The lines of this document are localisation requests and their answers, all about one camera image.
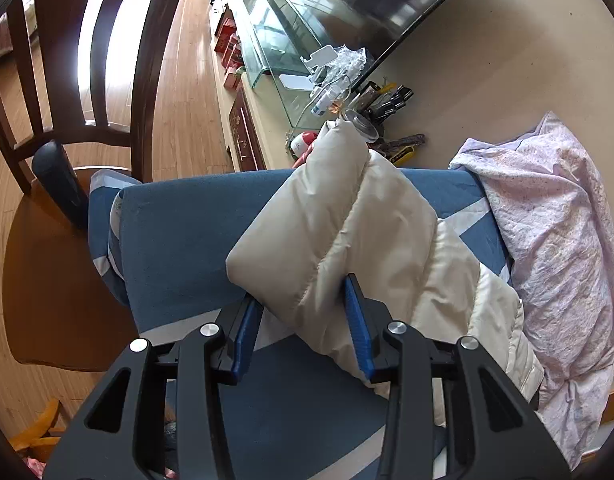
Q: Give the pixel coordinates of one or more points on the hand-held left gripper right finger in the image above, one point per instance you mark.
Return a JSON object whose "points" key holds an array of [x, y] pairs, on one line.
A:
{"points": [[358, 327]]}

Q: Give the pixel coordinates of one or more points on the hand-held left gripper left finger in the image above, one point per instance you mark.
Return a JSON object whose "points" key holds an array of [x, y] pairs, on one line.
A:
{"points": [[247, 332]]}

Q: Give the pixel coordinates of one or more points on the cream puffer jacket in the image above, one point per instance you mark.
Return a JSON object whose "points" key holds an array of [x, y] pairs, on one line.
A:
{"points": [[337, 200]]}

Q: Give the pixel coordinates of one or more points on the blue bed sheet white stripes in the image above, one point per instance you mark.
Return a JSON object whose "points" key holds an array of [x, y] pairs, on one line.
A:
{"points": [[187, 240]]}

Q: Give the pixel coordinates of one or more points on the yellow and black tool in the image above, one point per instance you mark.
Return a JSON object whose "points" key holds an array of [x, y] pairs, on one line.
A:
{"points": [[404, 155]]}

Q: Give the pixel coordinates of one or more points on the red and white container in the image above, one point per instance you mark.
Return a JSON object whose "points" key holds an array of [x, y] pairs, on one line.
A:
{"points": [[302, 145]]}

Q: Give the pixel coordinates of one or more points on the brown snack packet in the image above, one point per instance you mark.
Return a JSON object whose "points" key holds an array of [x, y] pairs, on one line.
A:
{"points": [[407, 141]]}

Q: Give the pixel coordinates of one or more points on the clear plastic cup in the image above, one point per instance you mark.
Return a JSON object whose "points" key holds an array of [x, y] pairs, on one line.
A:
{"points": [[364, 126]]}

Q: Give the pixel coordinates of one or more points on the dark wooden chair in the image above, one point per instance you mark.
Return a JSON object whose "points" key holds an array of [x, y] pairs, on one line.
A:
{"points": [[52, 280]]}

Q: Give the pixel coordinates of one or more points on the beige television cabinet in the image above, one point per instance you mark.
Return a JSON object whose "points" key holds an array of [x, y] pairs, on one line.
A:
{"points": [[267, 125]]}

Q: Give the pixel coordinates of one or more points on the pink floral quilt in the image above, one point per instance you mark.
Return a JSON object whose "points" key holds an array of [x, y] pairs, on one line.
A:
{"points": [[552, 220]]}

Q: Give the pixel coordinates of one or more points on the small white bottle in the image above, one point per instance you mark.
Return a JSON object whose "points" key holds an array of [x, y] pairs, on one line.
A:
{"points": [[324, 101]]}

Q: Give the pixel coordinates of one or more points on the yellow wooden stool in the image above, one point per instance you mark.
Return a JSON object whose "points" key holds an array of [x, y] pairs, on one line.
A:
{"points": [[37, 425]]}

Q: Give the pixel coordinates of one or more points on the dark blue cylindrical bottle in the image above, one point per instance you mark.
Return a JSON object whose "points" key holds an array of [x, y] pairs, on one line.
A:
{"points": [[62, 180]]}

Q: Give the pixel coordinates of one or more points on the flat white box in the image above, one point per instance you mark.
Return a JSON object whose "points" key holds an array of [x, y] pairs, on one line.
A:
{"points": [[293, 83]]}

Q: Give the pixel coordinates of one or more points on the clear plastic bag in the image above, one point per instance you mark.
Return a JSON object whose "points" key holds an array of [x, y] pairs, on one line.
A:
{"points": [[349, 60]]}

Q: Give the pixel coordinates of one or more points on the white charger device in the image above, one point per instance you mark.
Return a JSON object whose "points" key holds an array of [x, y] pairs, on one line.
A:
{"points": [[321, 57]]}

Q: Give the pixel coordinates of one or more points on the red gift box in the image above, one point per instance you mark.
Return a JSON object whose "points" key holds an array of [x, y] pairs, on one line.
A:
{"points": [[234, 55], [224, 35]]}

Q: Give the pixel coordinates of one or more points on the glass fish tank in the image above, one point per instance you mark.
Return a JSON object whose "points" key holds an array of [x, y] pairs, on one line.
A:
{"points": [[272, 25]]}

